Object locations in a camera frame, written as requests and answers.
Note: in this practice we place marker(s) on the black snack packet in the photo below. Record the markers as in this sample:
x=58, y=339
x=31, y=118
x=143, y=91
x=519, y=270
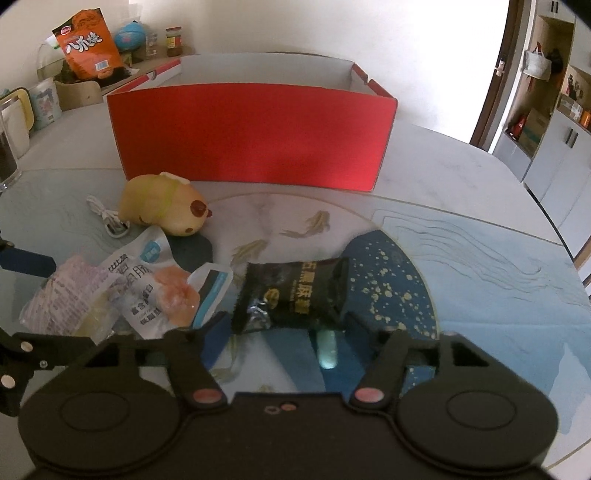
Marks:
x=295, y=293

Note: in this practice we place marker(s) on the brown door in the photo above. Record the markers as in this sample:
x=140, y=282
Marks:
x=498, y=69

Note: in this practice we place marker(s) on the white printed canister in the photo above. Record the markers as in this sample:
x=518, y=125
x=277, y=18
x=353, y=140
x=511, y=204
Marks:
x=45, y=104

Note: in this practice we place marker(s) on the jar with red lid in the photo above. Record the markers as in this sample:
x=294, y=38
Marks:
x=174, y=42

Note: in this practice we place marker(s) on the white and blue patterned desktop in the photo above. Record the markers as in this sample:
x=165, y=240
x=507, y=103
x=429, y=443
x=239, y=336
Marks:
x=461, y=184

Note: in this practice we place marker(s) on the pink translucent packet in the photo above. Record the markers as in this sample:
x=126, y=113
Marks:
x=64, y=295

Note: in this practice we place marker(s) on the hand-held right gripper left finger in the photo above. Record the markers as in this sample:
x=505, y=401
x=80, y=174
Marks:
x=217, y=339

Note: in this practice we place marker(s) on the clear bottle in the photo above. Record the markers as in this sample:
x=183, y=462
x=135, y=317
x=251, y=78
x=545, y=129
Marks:
x=152, y=44

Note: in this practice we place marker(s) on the red bag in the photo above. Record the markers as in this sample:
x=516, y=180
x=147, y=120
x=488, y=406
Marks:
x=517, y=125

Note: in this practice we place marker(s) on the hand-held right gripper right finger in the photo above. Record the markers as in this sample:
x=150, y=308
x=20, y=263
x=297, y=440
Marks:
x=390, y=353

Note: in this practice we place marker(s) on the red cardboard box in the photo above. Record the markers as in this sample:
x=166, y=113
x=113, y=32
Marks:
x=249, y=134

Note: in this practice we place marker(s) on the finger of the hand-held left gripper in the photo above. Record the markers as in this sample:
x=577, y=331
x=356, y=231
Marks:
x=27, y=262
x=41, y=350

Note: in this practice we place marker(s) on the white packet with orange picture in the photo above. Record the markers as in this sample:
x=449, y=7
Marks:
x=147, y=286

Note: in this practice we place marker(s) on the hanging tote bag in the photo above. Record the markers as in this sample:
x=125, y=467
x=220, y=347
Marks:
x=538, y=64

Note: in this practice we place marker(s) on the glass jar with dark contents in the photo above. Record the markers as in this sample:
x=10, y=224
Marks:
x=8, y=152

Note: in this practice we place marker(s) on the yellow plush toy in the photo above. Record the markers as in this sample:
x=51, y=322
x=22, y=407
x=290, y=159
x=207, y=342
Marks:
x=161, y=203

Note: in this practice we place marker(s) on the blue globe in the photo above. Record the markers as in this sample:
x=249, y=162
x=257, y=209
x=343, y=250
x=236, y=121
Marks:
x=130, y=36

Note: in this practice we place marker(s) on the small wooden chair back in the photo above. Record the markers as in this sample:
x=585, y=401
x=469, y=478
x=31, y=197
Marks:
x=78, y=94

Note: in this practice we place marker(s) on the orange snack bag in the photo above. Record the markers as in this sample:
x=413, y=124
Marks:
x=87, y=46

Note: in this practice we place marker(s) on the white wall cabinet unit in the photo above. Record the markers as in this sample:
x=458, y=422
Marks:
x=554, y=161

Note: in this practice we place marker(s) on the white sideboard cabinet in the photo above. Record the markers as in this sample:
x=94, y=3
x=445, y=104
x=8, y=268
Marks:
x=138, y=76

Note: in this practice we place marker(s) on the white blue striped packet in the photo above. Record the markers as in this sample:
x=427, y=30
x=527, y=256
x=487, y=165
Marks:
x=210, y=290

